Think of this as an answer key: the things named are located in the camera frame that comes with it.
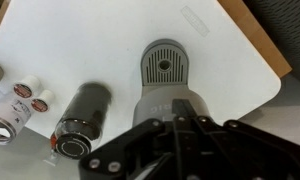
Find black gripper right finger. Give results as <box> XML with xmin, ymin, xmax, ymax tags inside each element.
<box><xmin>184</xmin><ymin>99</ymin><xmax>300</xmax><ymax>180</ymax></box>

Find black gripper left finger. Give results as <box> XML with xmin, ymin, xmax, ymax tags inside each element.
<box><xmin>78</xmin><ymin>98</ymin><xmax>186</xmax><ymax>180</ymax></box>

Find brown cardboard box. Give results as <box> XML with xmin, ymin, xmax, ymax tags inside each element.
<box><xmin>0</xmin><ymin>0</ymin><xmax>293</xmax><ymax>79</ymax></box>

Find grey pod coffee maker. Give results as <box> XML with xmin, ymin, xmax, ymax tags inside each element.
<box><xmin>132</xmin><ymin>38</ymin><xmax>210</xmax><ymax>134</ymax></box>

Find glass jar with metal lid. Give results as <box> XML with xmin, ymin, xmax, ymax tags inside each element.
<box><xmin>0</xmin><ymin>91</ymin><xmax>33</xmax><ymax>146</ymax></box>

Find dark cylindrical tumbler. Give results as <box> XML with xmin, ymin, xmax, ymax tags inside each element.
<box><xmin>50</xmin><ymin>81</ymin><xmax>113</xmax><ymax>161</ymax></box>

